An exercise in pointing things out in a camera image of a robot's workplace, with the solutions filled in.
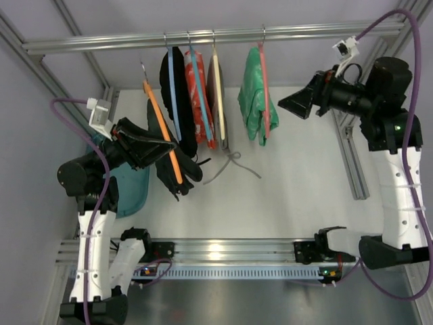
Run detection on slotted cable duct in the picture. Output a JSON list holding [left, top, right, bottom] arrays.
[[132, 265, 342, 282]]

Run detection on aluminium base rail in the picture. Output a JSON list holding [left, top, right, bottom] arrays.
[[56, 238, 339, 267]]

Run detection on light blue clothes hanger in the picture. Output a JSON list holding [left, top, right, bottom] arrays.
[[164, 33, 182, 141]]

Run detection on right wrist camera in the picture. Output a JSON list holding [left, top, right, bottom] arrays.
[[332, 36, 359, 77]]

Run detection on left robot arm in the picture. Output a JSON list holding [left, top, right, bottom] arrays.
[[58, 118, 177, 324]]

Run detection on pink clothes hanger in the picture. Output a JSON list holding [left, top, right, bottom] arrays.
[[251, 26, 271, 145]]

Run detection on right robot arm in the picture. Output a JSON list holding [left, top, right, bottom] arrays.
[[278, 57, 432, 269]]

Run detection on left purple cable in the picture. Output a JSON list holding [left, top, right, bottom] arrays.
[[49, 97, 174, 325]]

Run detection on grey brown garment with drawstring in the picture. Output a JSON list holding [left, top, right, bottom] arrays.
[[203, 58, 262, 185]]

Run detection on orange clothes hanger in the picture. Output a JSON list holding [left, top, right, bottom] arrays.
[[139, 60, 183, 184]]

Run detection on red patterned garment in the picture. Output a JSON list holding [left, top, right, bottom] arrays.
[[184, 50, 217, 149]]

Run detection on left aluminium frame post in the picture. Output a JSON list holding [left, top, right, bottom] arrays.
[[0, 0, 119, 136]]

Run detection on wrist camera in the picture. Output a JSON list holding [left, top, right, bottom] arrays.
[[86, 97, 113, 140], [332, 36, 359, 77]]

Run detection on black garment on blue hanger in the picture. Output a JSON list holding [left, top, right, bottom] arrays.
[[159, 47, 198, 159]]

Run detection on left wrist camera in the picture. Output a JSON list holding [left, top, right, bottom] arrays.
[[86, 97, 113, 140]]

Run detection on aluminium hanging rail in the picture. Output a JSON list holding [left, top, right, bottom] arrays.
[[21, 18, 405, 57]]

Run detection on teal plastic bin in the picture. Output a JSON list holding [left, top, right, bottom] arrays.
[[77, 135, 150, 218]]

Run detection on black trousers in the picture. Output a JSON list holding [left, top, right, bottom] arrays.
[[145, 100, 204, 202]]

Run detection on green garment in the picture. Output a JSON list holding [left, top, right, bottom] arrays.
[[237, 47, 279, 146]]

